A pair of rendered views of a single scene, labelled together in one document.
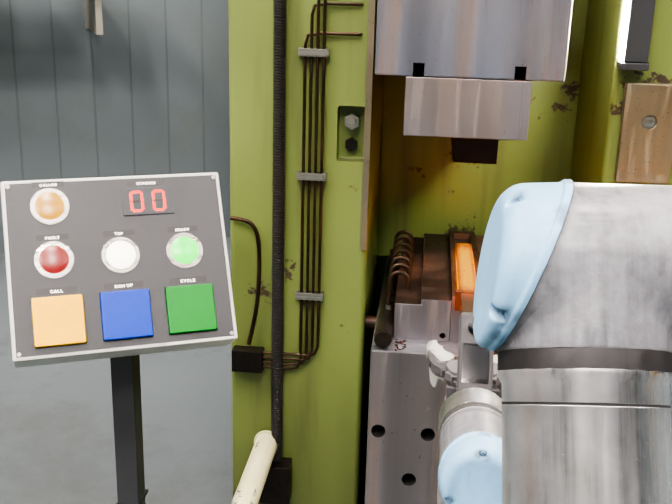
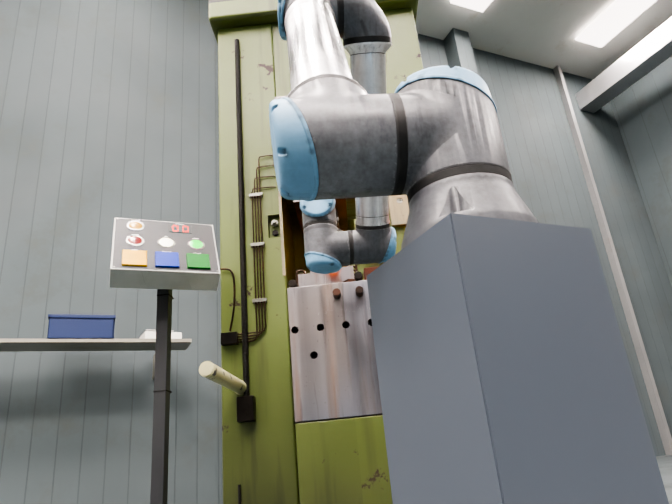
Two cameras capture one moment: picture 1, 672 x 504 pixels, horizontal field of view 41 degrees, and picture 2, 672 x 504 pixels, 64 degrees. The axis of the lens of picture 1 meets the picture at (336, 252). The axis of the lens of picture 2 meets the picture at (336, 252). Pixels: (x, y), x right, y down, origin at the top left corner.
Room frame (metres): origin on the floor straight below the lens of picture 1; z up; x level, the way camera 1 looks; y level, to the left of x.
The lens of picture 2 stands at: (-0.36, -0.11, 0.35)
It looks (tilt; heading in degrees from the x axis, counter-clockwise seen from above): 21 degrees up; 356
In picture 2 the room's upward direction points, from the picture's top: 5 degrees counter-clockwise
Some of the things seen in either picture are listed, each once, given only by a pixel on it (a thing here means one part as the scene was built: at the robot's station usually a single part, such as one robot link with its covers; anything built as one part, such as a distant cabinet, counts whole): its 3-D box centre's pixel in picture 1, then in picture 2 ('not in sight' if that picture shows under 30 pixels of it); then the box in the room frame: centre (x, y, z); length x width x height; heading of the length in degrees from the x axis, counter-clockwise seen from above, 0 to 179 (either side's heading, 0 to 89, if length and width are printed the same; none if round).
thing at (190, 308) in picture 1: (190, 309); (198, 262); (1.33, 0.23, 1.01); 0.07 x 0.05 x 0.07; 109
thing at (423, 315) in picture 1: (450, 279); (330, 294); (1.66, -0.22, 0.96); 0.42 x 0.20 x 0.09; 174
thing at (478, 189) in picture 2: not in sight; (464, 220); (0.32, -0.35, 0.65); 0.19 x 0.19 x 0.10
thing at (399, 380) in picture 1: (469, 403); (350, 360); (1.66, -0.28, 0.69); 0.56 x 0.38 x 0.45; 174
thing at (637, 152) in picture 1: (646, 133); (400, 206); (1.55, -0.53, 1.27); 0.09 x 0.02 x 0.17; 84
